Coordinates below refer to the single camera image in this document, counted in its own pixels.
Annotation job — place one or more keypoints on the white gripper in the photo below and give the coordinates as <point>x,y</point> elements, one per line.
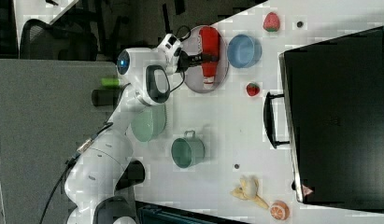
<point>177,59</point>

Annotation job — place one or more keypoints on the red ketchup bottle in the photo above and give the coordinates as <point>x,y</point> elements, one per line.
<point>210,44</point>

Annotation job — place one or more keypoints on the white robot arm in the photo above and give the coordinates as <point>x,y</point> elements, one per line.
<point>97,167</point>

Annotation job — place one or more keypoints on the blue bowl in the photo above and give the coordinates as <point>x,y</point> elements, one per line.
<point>244,51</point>

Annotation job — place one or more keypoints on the small red toy strawberry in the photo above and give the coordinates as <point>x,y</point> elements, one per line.
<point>253,89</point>

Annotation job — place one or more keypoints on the large toy strawberry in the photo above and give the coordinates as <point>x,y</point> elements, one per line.
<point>271,22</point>

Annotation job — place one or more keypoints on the green colander basket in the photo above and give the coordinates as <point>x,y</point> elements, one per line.
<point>149,123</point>

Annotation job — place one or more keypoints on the green mug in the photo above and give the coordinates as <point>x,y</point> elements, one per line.
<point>188,150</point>

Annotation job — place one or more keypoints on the black office chair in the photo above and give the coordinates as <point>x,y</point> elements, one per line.
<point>69,39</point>

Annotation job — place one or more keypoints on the peeled toy banana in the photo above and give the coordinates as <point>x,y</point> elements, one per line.
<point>248,191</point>

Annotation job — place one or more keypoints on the toaster oven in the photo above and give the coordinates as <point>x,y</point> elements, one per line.
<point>333,93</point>

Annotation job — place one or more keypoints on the toy orange half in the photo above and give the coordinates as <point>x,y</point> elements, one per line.
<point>279,210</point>

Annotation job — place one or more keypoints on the black cylinder mount far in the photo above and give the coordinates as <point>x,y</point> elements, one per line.
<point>105,97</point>

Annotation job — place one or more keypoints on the black cylinder mount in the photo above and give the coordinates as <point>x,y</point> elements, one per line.
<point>105,97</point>
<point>134,174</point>

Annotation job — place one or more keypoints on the black cylinder mount near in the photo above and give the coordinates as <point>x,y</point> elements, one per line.
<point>134,174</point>

